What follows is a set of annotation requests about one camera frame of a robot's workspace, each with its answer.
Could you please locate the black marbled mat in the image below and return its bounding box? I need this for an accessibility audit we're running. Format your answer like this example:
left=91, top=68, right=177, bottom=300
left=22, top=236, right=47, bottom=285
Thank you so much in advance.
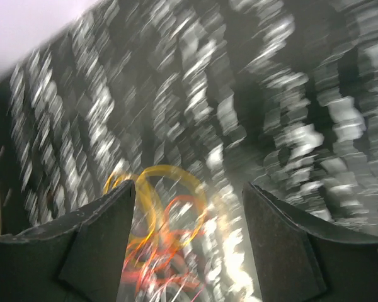
left=0, top=1, right=378, bottom=301

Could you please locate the yellow cable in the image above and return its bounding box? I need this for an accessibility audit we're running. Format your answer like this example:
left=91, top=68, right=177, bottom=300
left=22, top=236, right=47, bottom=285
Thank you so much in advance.
left=103, top=165, right=209, bottom=268

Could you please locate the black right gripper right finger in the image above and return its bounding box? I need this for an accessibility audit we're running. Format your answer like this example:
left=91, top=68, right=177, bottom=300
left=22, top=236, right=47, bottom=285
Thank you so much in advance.
left=243, top=183, right=378, bottom=302

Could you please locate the orange cable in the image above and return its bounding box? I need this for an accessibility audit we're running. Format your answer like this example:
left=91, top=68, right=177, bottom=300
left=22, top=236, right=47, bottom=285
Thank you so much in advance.
left=122, top=194, right=209, bottom=290

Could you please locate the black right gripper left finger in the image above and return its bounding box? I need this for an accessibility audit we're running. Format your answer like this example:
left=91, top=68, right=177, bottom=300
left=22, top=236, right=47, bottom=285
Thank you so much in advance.
left=0, top=180, right=135, bottom=302

